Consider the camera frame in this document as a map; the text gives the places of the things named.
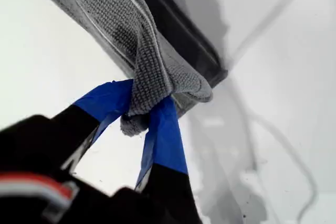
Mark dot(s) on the grey striped square towel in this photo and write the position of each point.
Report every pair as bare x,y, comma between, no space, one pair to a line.
118,24

